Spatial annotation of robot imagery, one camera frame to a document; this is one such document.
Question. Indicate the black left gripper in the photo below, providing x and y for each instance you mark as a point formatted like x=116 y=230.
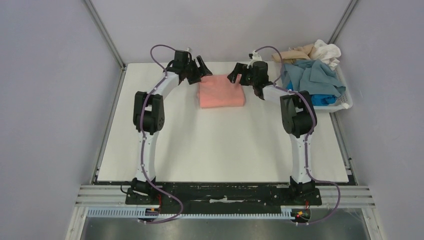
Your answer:
x=202 y=71

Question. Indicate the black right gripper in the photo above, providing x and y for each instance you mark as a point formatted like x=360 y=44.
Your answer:
x=246 y=76

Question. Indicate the pink t shirt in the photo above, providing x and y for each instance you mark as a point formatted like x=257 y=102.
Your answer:
x=217 y=91

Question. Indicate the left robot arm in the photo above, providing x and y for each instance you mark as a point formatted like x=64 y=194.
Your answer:
x=149 y=117

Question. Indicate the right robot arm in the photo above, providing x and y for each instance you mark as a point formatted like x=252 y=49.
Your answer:
x=298 y=119

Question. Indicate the beige t shirt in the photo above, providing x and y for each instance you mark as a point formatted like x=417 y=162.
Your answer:
x=294 y=54

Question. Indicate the grey-blue t shirt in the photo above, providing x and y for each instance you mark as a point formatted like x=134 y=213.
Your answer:
x=312 y=76

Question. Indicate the bright blue t shirt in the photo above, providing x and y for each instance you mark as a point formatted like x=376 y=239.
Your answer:
x=323 y=99

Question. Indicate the white t shirt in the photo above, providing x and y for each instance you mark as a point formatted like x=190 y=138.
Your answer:
x=329 y=54

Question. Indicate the white laundry basket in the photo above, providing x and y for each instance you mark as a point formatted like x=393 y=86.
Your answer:
x=342 y=102

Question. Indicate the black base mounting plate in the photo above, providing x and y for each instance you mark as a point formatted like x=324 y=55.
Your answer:
x=219 y=197

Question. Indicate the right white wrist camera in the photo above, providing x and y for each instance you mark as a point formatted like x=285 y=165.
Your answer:
x=254 y=57

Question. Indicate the white slotted cable duct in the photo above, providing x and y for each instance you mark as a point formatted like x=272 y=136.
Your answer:
x=144 y=213

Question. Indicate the aluminium frame rail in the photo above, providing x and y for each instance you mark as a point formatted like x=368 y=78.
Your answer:
x=355 y=197

